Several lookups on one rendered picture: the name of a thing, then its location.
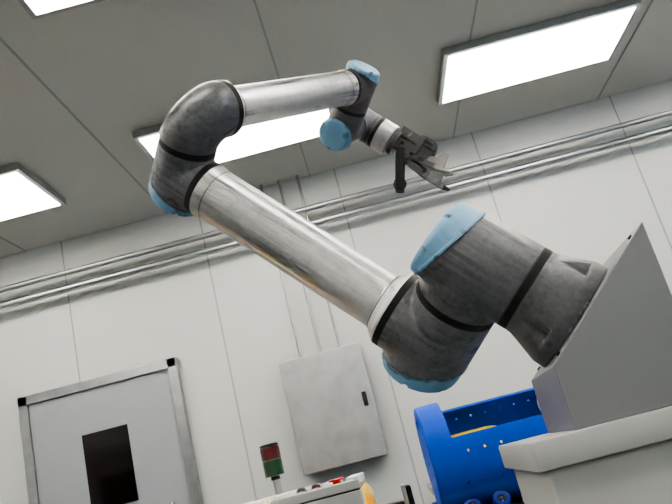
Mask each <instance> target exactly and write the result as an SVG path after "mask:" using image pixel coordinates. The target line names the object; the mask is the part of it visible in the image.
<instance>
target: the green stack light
mask: <svg viewBox="0 0 672 504"><path fill-rule="evenodd" d="M262 464H263V468H264V474H265V478H269V477H272V476H276V475H280V474H284V473H285V471H284V466H283V462H282V458H277V459H273V460H269V461H265V462H263V463H262Z"/></svg>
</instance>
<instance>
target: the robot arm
mask: <svg viewBox="0 0 672 504"><path fill-rule="evenodd" d="M379 78H380V73H379V72H378V71H377V70H376V69H375V68H374V67H372V66H370V65H368V64H366V63H364V62H361V61H358V60H349V61H348V63H347V64H346V69H343V70H339V71H336V72H329V73H322V74H315V75H307V76H300V77H293V78H286V79H278V80H271V81H264V82H257V83H250V84H242V85H235V86H234V85H233V84H232V83H230V82H228V81H226V80H214V81H208V82H205V83H203V84H200V85H198V86H197V87H195V88H193V89H192V90H191V91H189V92H188V93H187V94H185V95H184V96H183V97H182V98H181V99H180V100H179V101H178V102H177V103H176V104H175V105H174V107H173V108H172V109H171V110H170V112H169V113H168V115H167V116H166V118H165V119H164V121H163V123H162V126H161V128H160V132H159V139H158V143H157V148H156V152H155V157H154V162H153V166H152V169H151V171H150V175H149V180H150V182H149V193H150V196H151V198H152V200H153V201H154V202H155V204H156V205H157V206H159V207H160V208H161V209H163V210H164V211H166V212H168V213H170V214H173V215H174V214H178V216H181V217H190V216H193V215H194V216H198V217H199V218H201V219H203V220H204V221H206V222H207V223H209V224H210V225H212V226H213V227H215V228H216V229H218V230H219V231H221V232H222V233H224V234H226V235H227V236H229V237H230V238H232V239H233V240H235V241H236V242H238V243H239V244H241V245H242V246H244V247H246V248H247V249H249V250H250V251H252V252H253V253H255V254H256V255H258V256H259V257H261V258H262V259H264V260H266V261H267V262H269V263H270V264H272V265H273V266H275V267H276V268H278V269H279V270H281V271H282V272H284V273H286V274H287V275H289V276H290V277H292V278H293V279H295V280H296V281H298V282H299V283H301V284H302V285H304V286H305V287H307V288H309V289H310V290H312V291H313V292H315V293H316V294H318V295H319V296H321V297H322V298H324V299H325V300H327V301H329V302H330V303H332V304H333V305H335V306H336V307H338V308H339V309H341V310H342V311H344V312H345V313H347V314H349V315H350V316H352V317H353V318H355V319H356V320H358V321H359V322H361V323H362V324H364V325H365V326H366V327H367V329H368V333H369V338H370V341H371V342H372V343H374V344H375V345H377V346H378V347H380V348H381V349H383V350H382V359H383V362H382V363H383V366H384V368H385V370H386V371H387V373H388V374H389V375H390V376H391V377H392V378H393V379H394V380H395V381H397V382H398V383H400V384H401V385H403V384H405V385H407V388H409V389H411V390H414V391H418V392H423V393H439V392H441V391H445V390H448V389H449V388H451V387H452V386H453V385H454V384H455V383H456V382H457V381H458V379H459V378H460V377H461V376H462V375H463V374H464V373H465V372H466V370H467V368H468V366H469V364H470V362H471V360H472V359H473V357H474V356H475V354H476V352H477V351H478V349H479V347H480V346H481V344H482V342H483V341H484V339H485V337H486V336H487V334H488V332H489V331H490V329H491V328H492V326H493V324H494V323H496V324H498V325H499V326H501V327H503V328H505V329H506V330H507V331H509V332H510V333H511V334H512V335H513V336H514V338H515V339H516V340H517V341H518V343H519V344H520V345H521V346H522V347H523V349H524V350H525V351H526V352H527V354H528V355H529V356H530V357H531V359H532V360H533V361H534V362H536V363H538V364H539V365H541V366H542V367H544V368H545V367H546V366H547V365H548V364H549V363H550V362H551V360H552V359H553V358H554V356H555V355H556V354H557V352H558V351H559V350H560V348H561V347H562V345H563V344H564V342H565V341H566V339H567V338H568V336H569V335H570V333H571V332H572V330H573V329H574V327H575V326H576V324H577V323H578V321H579V320H580V318H581V316H582V315H583V313H584V312H585V310H586V308H587V307H588V305H589V304H590V302H591V300H592V299H593V297H594V295H595V293H596V292H597V290H598V288H599V286H600V285H601V283H602V281H603V279H604V277H605V275H606V273H607V270H608V268H607V267H605V266H603V265H601V264H599V263H598V262H595V261H590V260H585V259H579V258H574V257H568V256H563V255H559V254H557V253H555V252H553V251H551V250H550V249H548V248H546V247H544V246H543V245H541V244H539V243H537V242H536V241H534V240H532V239H530V238H529V237H527V236H525V235H523V234H522V233H520V232H518V231H516V230H515V229H513V228H511V227H509V226H508V225H506V224H504V223H502V222H501V221H499V220H497V219H495V218H494V217H492V216H490V215H488V214H487V213H486V212H485V211H480V210H478V209H476V208H474V207H472V206H470V205H468V204H465V203H459V204H456V205H454V206H453V207H452V208H451V209H449V210H448V211H447V212H446V213H445V215H444V216H443V217H442V218H441V219H440V220H439V222H438V223H437V224H436V225H435V227H434V228H433V229H432V231H431V232H430V233H429V235H428V236H427V237H426V239H425V240H424V242H423V243H422V245H421V247H420V248H419V250H418V251H417V253H416V255H415V256H414V258H413V260H412V262H411V265H410V269H411V271H413V273H412V274H408V275H403V276H397V275H395V274H394V273H392V272H391V271H389V270H387V269H386V268H384V267H382V266H381V265H379V264H378V263H376V262H374V261H373V260H371V259H370V258H368V257H366V256H365V255H363V254H362V253H360V252H358V251H357V250H355V249H353V248H352V247H350V246H349V245H347V244H345V243H344V242H342V241H341V240H339V239H337V238H336V237H334V236H332V235H331V234H329V233H328V232H326V231H324V230H323V229H321V228H320V227H318V226H316V225H315V224H313V223H311V222H310V221H308V220H307V219H305V218H303V217H302V216H300V215H299V214H297V213H295V212H294V211H292V210H290V209H289V208H287V207H286V206H284V205H282V204H281V203H279V202H278V201H276V200H274V199H273V198H271V197H269V196H268V195H266V194H265V193H263V192H261V191H260V190H258V189H257V188H255V187H253V186H252V185H250V184H248V183H247V182H245V181H244V180H242V179H240V178H239V177H237V176H236V175H234V174H232V173H231V172H229V171H228V170H227V169H226V168H225V167H224V166H222V165H220V164H219V163H217V162H216V161H215V156H216V153H217V149H218V146H219V145H220V144H221V142H222V141H223V140H224V139H226V138H229V137H232V136H234V135H236V134H237V133H238V132H239V131H240V130H241V128H242V127H244V126H249V125H254V124H259V123H264V122H268V121H273V120H278V119H283V118H288V117H292V116H297V115H302V114H307V113H312V112H317V111H321V110H326V109H331V111H330V114H329V117H328V119H326V120H324V121H323V123H322V124H321V126H320V128H319V137H320V140H321V142H322V144H323V145H324V146H325V147H326V148H327V149H329V150H331V151H335V152H338V151H342V150H346V149H348V148H349V147H350V146H351V145H353V144H354V143H356V142H357V141H361V142H362V143H364V144H365V145H367V146H369V147H371V148H372V149H374V150H376V151H377V152H379V153H381V154H382V155H384V154H386V153H387V154H389V155H392V154H393V153H394V152H395V150H396V156H395V180H394V182H393V186H394V188H395V191H396V193H404V192H405V188H406V185H407V183H406V180H405V165H408V167H409V168H410V169H412V170H413V171H414V172H416V173H417V174H418V175H419V176H420V177H422V178H423V179H425V180H426V181H428V182H429V183H431V184H432V185H434V186H436V187H437V188H439V189H441V190H444V191H449V190H450V189H449V188H448V187H447V186H445V185H444V184H442V180H443V176H445V177H447V176H453V175H454V173H453V172H451V171H449V170H448V169H446V168H445V165H446V162H447V159H448V156H449V155H448V153H446V152H443V153H442V154H440V155H439V156H438V157H435V155H436V154H437V149H438V146H437V145H438V143H436V142H434V141H433V140H431V139H429V138H428V137H426V136H424V135H423V134H422V135H421V136H420V135H419V134H417V133H415V132H414V131H412V130H410V129H409V128H407V127H405V126H403V128H402V129H401V131H400V127H399V126H398V125H396V124H394V123H393V122H391V121H389V120H388V119H386V118H384V117H382V116H381V115H379V114H377V113H376V112H374V111H372V110H371V109H369V108H368V107H369V105H370V102H371V100H372V97H373V94H374V92H375V89H376V87H377V85H378V81H379ZM432 142H433V143H432ZM401 144H402V145H401ZM417 275H418V276H417ZM419 276H420V277H419Z"/></svg>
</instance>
